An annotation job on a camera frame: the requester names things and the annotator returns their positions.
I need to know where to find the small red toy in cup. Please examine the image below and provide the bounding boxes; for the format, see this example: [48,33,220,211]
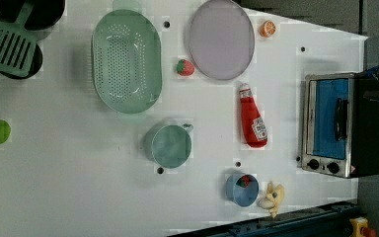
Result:
[237,175,251,188]

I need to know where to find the black small pot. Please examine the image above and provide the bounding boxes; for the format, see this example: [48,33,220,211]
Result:
[1,45,43,80]

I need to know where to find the green oval colander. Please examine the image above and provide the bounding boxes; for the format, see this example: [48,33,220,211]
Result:
[92,9,162,114]

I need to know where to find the toaster oven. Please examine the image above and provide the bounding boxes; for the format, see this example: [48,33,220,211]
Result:
[301,73,379,179]

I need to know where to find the lavender round plate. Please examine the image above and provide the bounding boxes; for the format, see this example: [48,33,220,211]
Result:
[189,0,255,80]

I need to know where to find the blue metal frame rail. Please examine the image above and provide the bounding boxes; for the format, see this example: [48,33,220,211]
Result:
[170,201,360,237]

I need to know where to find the plush banana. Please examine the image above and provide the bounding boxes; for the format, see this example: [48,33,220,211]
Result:
[257,182,285,218]

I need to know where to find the blue cup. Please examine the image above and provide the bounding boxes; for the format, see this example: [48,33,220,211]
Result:
[225,173,260,207]

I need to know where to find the green mug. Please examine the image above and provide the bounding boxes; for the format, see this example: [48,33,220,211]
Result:
[143,123,193,169]

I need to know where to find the plush strawberry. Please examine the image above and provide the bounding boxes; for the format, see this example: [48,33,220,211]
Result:
[176,59,194,76]

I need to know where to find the green lime toy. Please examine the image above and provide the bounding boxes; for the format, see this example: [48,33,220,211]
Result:
[0,120,12,144]

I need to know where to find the red plush ketchup bottle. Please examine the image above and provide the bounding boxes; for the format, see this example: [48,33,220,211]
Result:
[239,83,267,148]

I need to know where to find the orange slice toy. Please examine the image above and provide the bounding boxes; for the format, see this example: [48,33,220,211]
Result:
[260,21,276,38]

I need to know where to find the green slotted spatula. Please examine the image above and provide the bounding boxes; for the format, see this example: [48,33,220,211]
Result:
[0,0,37,77]

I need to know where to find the black pan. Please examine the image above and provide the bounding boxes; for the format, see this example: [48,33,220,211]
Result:
[0,0,66,31]

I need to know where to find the yellow red emergency button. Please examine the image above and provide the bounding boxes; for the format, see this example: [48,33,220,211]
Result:
[349,217,377,237]

